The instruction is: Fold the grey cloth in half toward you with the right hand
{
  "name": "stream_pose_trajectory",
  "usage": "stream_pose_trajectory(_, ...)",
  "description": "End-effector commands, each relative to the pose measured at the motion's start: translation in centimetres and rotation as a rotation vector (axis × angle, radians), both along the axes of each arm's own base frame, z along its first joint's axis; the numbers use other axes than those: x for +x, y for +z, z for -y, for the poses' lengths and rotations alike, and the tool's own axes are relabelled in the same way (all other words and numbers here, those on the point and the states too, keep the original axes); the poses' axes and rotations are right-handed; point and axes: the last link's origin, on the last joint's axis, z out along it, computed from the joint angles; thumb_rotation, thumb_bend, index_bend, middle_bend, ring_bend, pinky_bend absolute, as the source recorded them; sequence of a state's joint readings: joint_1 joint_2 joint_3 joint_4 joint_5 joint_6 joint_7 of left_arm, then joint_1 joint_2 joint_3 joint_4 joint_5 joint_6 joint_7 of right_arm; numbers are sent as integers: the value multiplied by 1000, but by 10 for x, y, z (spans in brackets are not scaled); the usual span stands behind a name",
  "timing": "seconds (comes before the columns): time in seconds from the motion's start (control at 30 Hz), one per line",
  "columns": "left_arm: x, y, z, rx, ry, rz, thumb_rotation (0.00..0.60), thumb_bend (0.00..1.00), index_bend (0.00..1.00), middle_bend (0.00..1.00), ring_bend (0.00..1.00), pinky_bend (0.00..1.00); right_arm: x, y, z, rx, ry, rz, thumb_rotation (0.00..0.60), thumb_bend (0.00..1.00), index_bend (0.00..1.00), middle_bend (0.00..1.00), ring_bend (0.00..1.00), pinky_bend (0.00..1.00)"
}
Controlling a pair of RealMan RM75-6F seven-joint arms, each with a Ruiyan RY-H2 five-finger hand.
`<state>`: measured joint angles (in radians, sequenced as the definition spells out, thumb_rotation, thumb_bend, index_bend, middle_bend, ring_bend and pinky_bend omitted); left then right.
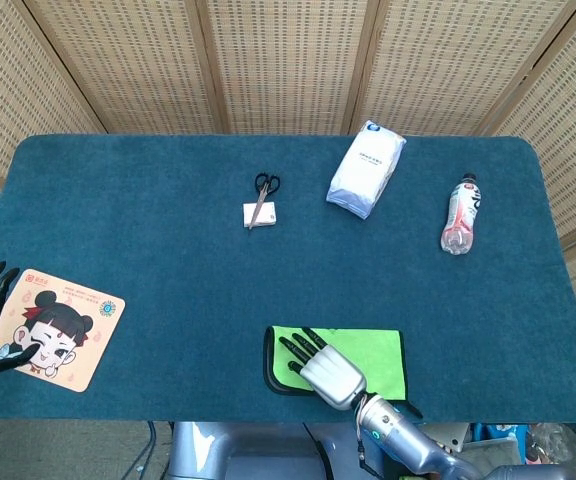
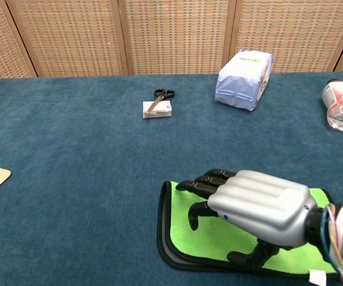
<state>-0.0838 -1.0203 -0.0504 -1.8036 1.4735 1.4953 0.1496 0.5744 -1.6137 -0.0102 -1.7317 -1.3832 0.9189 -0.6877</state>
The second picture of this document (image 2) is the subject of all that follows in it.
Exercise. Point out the teal table cover mat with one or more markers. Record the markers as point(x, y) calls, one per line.
point(70, 134)

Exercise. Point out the small white paper box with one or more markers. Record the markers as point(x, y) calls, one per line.
point(162, 111)

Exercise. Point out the woven wooden folding screen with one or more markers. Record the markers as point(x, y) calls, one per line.
point(174, 35)

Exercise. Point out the white tissue pack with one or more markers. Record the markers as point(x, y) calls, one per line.
point(240, 83)

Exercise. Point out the clear plastic drink bottle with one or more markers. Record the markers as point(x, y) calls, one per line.
point(341, 113)

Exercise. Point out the grey green microfibre cloth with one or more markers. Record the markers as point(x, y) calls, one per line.
point(219, 238)

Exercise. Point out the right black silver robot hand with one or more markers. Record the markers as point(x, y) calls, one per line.
point(263, 208)

